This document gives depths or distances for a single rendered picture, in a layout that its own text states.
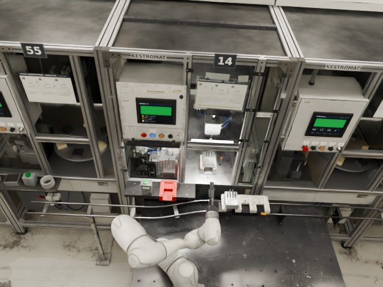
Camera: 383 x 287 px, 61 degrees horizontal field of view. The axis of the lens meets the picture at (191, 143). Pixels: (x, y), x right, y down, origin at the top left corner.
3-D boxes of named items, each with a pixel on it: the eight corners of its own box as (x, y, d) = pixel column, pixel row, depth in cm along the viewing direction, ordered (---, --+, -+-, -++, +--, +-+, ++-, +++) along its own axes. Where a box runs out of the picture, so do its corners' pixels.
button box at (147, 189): (141, 195, 247) (140, 185, 238) (142, 186, 252) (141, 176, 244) (151, 195, 247) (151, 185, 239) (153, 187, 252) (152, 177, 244)
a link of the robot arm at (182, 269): (183, 301, 210) (184, 287, 194) (166, 279, 219) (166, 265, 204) (202, 285, 218) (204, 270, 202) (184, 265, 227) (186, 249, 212)
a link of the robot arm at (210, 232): (211, 214, 203) (197, 223, 210) (212, 237, 192) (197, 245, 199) (223, 221, 208) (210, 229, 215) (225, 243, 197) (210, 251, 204)
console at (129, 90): (122, 141, 222) (114, 85, 189) (129, 115, 242) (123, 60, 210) (183, 144, 222) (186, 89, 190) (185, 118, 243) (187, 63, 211)
